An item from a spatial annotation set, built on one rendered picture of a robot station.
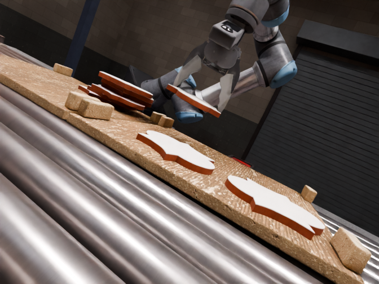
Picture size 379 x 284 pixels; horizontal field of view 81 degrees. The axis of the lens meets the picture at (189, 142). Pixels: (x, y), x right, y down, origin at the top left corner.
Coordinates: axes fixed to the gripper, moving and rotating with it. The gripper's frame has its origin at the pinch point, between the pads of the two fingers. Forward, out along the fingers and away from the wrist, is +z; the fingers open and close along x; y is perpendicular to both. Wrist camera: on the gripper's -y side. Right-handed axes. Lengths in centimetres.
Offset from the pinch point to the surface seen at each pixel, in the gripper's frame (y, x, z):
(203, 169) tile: -18.6, -8.0, 8.0
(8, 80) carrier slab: -16.0, 27.5, 12.3
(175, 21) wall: 556, 209, -146
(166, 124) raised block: 8.8, 4.8, 9.4
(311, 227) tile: -22.2, -23.0, 6.5
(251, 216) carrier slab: -25.8, -14.7, 7.9
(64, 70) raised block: 20, 45, 13
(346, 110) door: 421, -218, -120
